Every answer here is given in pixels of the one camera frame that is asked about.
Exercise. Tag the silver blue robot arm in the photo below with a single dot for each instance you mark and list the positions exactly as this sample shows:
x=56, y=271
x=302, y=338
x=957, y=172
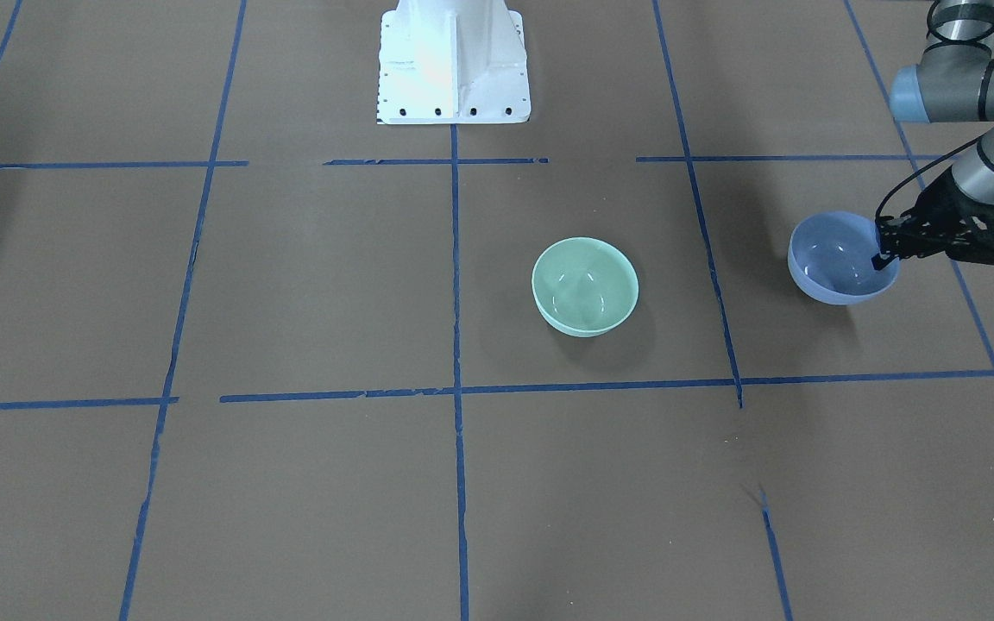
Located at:
x=953, y=82

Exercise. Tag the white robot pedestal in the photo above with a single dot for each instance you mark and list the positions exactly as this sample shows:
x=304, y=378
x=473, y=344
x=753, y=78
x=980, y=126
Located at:
x=452, y=62

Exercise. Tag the green bowl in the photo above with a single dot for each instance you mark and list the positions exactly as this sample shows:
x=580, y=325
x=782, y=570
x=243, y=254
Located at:
x=584, y=287

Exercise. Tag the blue bowl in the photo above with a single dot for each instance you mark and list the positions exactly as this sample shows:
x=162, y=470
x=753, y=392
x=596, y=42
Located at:
x=830, y=256

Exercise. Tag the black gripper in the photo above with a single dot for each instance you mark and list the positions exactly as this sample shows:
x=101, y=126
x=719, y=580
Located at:
x=940, y=210

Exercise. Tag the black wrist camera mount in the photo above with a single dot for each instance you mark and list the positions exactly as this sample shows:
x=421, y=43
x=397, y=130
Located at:
x=974, y=241

